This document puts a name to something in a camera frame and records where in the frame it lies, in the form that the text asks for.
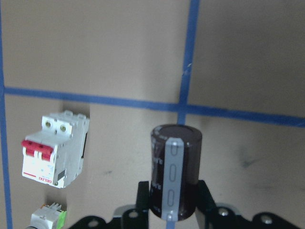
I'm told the dark brown cylindrical capacitor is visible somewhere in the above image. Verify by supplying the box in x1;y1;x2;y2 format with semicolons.
150;124;202;222

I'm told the green push button switch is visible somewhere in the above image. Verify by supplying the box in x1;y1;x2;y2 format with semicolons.
27;203;67;229

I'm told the white red circuit breaker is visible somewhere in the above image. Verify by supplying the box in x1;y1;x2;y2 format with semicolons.
21;111;90;188

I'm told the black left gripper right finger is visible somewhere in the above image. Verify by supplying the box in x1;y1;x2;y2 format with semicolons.
196;180;216;214

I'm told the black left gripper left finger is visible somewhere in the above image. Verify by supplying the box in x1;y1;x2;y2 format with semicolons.
135;181;150;213

